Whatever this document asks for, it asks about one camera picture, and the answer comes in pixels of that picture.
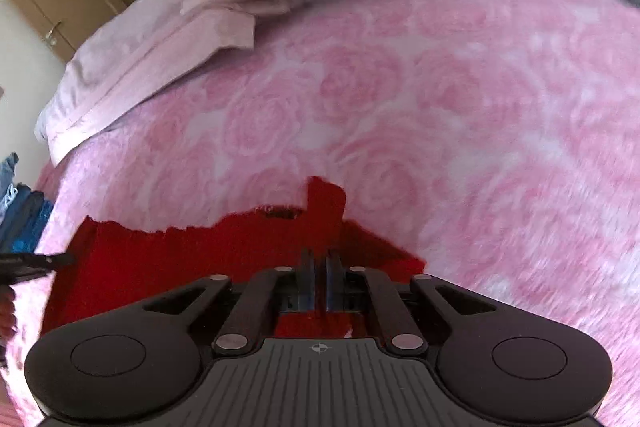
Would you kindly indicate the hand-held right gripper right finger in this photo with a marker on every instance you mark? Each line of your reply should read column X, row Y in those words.
column 334, row 279

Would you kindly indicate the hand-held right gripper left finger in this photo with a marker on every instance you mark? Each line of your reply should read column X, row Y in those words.
column 306, row 279

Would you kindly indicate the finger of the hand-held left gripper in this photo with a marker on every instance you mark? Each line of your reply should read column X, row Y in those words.
column 35, row 261

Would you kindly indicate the red knitted sweater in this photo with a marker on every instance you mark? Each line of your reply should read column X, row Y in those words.
column 150, row 267

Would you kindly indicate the stack of folded clothes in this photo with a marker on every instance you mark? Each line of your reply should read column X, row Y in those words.
column 27, row 217

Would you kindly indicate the person's left hand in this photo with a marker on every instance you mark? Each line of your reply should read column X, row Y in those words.
column 6, row 317

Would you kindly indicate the pink floral blanket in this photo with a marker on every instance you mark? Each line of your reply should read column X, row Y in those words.
column 450, row 132

